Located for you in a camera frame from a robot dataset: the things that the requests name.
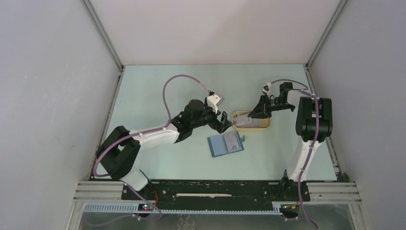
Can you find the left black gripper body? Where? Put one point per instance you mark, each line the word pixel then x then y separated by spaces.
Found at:
pixel 209 118

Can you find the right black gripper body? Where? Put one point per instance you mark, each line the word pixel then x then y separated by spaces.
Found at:
pixel 276 104

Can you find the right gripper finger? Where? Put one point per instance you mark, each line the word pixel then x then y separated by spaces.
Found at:
pixel 262 114
pixel 260 105

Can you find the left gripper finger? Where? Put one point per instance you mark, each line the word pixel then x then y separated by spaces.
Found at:
pixel 225 124
pixel 223 115

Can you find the beige oval tray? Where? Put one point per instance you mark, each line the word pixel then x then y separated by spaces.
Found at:
pixel 257 125

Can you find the blue card holder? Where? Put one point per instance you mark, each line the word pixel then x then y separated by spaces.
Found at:
pixel 227 143

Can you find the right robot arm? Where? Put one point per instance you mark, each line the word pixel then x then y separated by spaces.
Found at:
pixel 314 121

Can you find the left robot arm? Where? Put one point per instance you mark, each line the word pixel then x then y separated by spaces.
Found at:
pixel 117 154

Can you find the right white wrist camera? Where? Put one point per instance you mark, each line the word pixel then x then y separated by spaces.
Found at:
pixel 267 90

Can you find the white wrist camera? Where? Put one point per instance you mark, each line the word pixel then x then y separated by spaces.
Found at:
pixel 267 90
pixel 214 100

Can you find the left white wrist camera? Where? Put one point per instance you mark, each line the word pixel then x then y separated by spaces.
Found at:
pixel 214 100

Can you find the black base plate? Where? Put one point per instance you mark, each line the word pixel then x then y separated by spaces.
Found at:
pixel 224 194

